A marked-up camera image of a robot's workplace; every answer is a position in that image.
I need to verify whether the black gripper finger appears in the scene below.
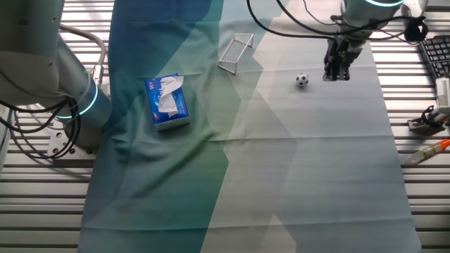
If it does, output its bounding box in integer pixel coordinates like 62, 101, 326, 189
333, 63, 352, 82
323, 62, 335, 81

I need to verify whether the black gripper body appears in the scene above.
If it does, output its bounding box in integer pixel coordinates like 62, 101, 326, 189
323, 37, 359, 67

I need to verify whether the small black white soccer ball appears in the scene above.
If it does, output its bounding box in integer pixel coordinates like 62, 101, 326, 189
295, 72, 310, 88

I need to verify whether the white mesh toy goal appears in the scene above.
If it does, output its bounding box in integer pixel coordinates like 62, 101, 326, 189
217, 32, 255, 76

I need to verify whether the black keyboard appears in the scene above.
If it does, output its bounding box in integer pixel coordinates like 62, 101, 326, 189
418, 34, 450, 80

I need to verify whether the white ribbed plastic block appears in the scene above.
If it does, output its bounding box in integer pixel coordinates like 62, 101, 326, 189
435, 77, 450, 108

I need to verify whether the blue green patchwork cloth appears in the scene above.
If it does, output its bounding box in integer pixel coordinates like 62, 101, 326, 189
77, 0, 423, 253

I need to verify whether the clear tube with orange cap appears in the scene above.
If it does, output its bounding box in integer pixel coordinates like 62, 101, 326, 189
400, 138, 450, 166

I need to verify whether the blue tissue box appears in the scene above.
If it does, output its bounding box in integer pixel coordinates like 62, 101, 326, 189
144, 72, 191, 132

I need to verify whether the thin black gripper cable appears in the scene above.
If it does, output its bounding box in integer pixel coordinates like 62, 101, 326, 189
276, 0, 418, 38

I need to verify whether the black coiled cable bundle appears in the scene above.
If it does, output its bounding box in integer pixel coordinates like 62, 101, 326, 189
403, 15, 429, 43

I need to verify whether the small camera on bracket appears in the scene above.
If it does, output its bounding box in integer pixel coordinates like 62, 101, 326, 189
407, 105, 450, 134

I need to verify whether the thick black gripper cable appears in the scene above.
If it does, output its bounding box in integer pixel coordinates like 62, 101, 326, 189
245, 0, 338, 40

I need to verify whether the black base cable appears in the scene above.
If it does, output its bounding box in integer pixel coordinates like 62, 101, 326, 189
0, 105, 81, 162
0, 98, 77, 122

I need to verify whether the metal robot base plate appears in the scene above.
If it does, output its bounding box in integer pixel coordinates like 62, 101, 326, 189
46, 129, 98, 159

